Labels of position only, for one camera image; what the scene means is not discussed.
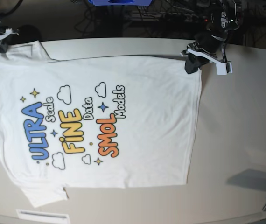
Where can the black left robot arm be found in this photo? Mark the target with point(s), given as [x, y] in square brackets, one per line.
[221, 17]

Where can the white paper label sheet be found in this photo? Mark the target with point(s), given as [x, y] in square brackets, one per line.
[43, 216]

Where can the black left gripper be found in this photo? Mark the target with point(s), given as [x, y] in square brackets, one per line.
[207, 41]

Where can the blue box at top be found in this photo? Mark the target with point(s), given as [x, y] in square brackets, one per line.
[120, 2]

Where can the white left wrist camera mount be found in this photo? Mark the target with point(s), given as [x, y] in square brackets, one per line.
[223, 67]

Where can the white printed T-shirt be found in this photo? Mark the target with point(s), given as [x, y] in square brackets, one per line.
[103, 122]

